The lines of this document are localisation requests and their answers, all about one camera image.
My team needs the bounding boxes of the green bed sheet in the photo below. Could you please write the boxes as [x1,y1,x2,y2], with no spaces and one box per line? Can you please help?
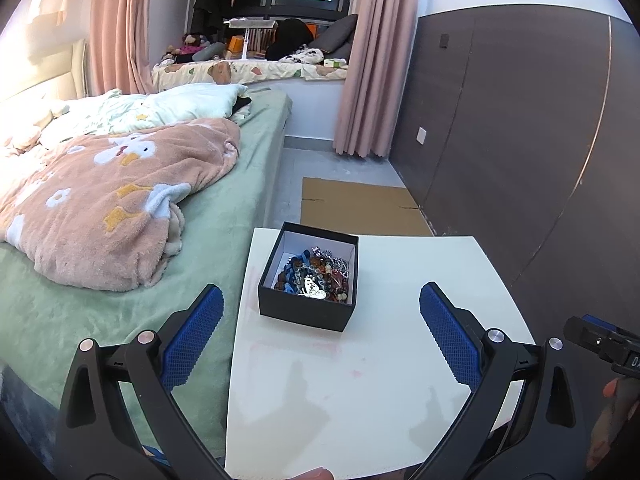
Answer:
[0,91,293,461]

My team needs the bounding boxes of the white patterned cloth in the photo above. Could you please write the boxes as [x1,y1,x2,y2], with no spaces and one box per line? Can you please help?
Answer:
[279,47,327,65]

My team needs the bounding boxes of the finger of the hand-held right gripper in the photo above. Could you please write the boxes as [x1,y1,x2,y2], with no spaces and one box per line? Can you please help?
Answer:
[563,314,626,362]

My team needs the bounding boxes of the flat cardboard sheet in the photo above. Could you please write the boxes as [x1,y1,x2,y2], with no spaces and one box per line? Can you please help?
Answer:
[300,176,435,237]

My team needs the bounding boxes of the black bag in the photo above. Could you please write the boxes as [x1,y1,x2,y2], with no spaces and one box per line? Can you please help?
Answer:
[265,18,316,61]

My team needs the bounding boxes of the person's left hand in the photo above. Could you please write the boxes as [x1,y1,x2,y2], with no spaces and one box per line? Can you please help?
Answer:
[279,467,335,480]

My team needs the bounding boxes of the pink curtain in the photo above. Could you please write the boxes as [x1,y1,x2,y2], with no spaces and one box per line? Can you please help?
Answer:
[87,0,194,96]
[332,0,424,159]

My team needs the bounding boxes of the pink printed fleece blanket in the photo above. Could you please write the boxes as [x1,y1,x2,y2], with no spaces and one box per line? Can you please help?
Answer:
[0,117,243,293]

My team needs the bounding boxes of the plush toys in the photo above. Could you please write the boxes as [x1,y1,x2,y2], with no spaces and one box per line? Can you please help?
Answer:
[165,32,226,64]

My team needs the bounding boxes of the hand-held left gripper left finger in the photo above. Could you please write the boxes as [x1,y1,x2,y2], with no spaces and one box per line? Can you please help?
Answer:
[55,284,231,480]

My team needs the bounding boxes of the pile of colourful bead jewelry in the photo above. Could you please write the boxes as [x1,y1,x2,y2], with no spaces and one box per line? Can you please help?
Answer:
[272,247,353,305]

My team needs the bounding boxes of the cream hanging garment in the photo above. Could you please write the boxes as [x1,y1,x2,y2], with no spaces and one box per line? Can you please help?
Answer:
[15,0,98,61]

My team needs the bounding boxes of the beige padded headboard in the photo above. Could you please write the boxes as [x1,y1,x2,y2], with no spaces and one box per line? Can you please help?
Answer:
[0,37,91,107]

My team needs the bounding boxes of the dark hanging clothes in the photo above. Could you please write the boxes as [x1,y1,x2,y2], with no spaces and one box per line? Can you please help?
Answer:
[187,0,276,46]

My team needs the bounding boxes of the small white folding table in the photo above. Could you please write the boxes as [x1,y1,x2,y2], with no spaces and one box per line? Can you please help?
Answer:
[222,16,279,59]

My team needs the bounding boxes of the grey pillow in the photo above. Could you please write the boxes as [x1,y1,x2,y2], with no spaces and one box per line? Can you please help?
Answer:
[312,13,359,57]

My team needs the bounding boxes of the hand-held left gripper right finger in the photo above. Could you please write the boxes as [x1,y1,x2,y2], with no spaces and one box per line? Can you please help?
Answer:
[419,281,591,480]

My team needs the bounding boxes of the printed window seat cushion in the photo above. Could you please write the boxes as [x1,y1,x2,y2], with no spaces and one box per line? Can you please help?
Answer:
[151,57,349,94]

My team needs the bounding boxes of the cream pillow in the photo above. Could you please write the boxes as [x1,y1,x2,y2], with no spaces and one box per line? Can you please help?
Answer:
[0,100,72,157]

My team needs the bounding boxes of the pale green quilt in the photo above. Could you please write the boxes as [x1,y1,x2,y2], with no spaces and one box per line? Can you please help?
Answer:
[40,82,251,136]

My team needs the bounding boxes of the black jewelry box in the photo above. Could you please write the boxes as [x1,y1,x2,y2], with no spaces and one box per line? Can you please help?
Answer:
[257,221,360,333]

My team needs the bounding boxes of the person's right hand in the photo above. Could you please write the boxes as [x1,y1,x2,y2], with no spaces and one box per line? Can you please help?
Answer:
[585,376,640,473]

